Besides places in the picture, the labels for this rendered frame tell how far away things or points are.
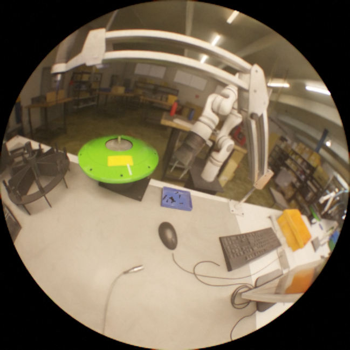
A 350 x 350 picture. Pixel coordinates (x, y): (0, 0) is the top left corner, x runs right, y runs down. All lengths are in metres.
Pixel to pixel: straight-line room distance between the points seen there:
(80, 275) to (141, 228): 0.26
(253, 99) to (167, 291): 0.56
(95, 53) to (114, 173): 0.31
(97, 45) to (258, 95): 0.38
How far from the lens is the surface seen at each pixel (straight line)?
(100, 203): 0.48
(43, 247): 0.49
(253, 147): 0.41
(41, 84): 5.37
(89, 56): 0.30
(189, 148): 0.44
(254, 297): 0.44
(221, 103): 0.48
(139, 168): 0.37
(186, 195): 0.56
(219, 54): 0.31
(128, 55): 0.27
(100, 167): 0.37
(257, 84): 0.35
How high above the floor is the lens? 1.30
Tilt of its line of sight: 36 degrees down
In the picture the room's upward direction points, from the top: 22 degrees clockwise
